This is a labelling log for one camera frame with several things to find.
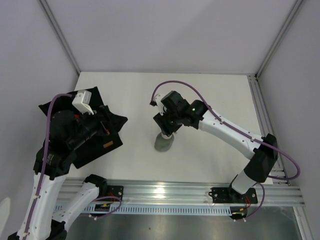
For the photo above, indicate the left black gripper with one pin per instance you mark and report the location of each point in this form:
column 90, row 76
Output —
column 108, row 122

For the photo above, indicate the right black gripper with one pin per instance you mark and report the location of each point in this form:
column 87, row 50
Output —
column 166, row 128

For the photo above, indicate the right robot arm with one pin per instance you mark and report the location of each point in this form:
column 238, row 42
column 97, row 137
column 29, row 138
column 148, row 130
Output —
column 174, row 112

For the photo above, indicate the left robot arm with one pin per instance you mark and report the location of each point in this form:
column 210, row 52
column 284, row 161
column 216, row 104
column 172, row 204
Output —
column 41, row 222

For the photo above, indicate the black canvas bag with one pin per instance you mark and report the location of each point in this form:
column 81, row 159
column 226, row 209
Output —
column 67, row 142

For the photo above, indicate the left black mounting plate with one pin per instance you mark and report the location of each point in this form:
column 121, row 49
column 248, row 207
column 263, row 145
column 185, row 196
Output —
column 116, row 191

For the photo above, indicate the black mounting plate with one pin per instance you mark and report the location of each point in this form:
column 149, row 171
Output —
column 226, row 195
column 116, row 191

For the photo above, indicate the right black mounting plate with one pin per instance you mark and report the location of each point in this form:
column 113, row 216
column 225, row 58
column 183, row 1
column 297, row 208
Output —
column 226, row 195

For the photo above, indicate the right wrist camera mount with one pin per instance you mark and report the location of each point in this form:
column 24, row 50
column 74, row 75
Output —
column 156, row 101

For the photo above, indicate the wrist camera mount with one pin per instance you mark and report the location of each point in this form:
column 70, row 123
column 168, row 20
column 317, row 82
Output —
column 156, row 101
column 81, row 102

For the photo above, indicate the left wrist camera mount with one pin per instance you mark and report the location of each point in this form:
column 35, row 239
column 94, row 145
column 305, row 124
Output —
column 81, row 102

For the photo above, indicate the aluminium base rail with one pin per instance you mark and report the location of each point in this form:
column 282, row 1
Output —
column 139, row 192

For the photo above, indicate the slotted cable duct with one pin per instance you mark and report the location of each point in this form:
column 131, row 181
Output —
column 138, row 209

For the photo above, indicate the left frame post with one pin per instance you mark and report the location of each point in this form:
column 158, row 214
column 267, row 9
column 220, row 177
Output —
column 44, row 5

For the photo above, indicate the frame post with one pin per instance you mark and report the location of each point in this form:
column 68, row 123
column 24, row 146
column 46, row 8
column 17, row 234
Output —
column 44, row 5
column 284, row 28

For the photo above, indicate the right frame post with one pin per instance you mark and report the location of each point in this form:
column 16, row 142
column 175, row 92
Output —
column 284, row 28

